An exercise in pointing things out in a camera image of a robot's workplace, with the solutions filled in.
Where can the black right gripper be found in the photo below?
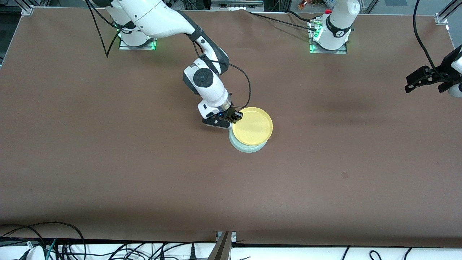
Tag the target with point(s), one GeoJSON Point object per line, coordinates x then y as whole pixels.
{"type": "Point", "coordinates": [229, 113]}

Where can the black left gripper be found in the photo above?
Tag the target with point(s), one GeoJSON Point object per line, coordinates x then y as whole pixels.
{"type": "Point", "coordinates": [437, 77]}

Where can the yellow plate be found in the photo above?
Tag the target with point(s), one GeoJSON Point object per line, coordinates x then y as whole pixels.
{"type": "Point", "coordinates": [253, 126]}

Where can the pale green plate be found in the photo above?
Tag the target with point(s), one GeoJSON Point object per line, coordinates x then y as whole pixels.
{"type": "Point", "coordinates": [249, 149]}

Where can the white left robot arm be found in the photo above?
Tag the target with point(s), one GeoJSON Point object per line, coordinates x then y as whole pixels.
{"type": "Point", "coordinates": [337, 25]}

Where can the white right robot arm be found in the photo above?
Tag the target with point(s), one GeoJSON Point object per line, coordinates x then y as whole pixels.
{"type": "Point", "coordinates": [155, 18]}

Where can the brown table cover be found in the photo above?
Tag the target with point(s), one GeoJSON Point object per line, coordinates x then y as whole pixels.
{"type": "Point", "coordinates": [231, 195]}

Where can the grey electronics box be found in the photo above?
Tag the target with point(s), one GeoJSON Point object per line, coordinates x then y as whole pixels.
{"type": "Point", "coordinates": [236, 4]}

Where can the aluminium profile beam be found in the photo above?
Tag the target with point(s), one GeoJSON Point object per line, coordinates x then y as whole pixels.
{"type": "Point", "coordinates": [221, 249]}

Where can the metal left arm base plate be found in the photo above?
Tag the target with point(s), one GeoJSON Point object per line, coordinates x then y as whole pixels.
{"type": "Point", "coordinates": [341, 51]}

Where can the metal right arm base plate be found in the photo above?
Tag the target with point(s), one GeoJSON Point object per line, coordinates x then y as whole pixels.
{"type": "Point", "coordinates": [144, 47]}

